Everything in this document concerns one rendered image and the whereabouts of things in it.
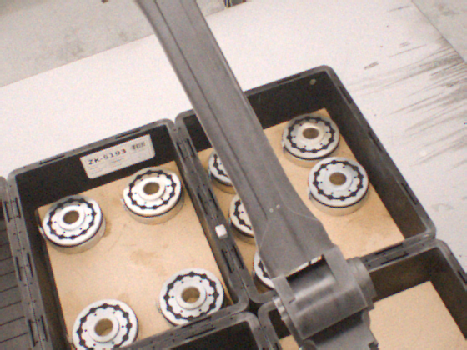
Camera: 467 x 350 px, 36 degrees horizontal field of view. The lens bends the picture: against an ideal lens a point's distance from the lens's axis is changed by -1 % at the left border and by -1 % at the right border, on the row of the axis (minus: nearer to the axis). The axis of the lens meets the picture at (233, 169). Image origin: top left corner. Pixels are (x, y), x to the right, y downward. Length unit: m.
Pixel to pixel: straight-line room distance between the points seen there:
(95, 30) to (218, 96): 2.32
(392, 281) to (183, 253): 0.35
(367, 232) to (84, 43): 1.89
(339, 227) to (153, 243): 0.32
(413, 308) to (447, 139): 0.48
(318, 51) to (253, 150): 1.06
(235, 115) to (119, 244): 0.65
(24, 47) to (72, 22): 0.22
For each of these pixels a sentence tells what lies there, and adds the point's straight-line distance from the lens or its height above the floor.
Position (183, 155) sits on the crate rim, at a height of 0.92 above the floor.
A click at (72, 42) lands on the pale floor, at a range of 2.93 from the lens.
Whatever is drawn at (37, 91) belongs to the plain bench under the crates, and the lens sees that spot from 1.74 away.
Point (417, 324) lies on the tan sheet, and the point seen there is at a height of 0.83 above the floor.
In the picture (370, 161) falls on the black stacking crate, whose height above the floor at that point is 0.88.
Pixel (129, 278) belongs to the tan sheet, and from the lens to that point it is 1.22.
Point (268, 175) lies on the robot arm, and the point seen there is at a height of 1.36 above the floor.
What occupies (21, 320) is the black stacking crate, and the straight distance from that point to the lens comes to 1.24.
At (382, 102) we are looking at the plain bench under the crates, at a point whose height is 0.70.
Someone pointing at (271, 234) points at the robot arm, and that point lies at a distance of 0.64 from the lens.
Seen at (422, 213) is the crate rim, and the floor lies 0.93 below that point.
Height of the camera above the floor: 1.86
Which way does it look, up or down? 52 degrees down
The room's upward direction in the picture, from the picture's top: 10 degrees counter-clockwise
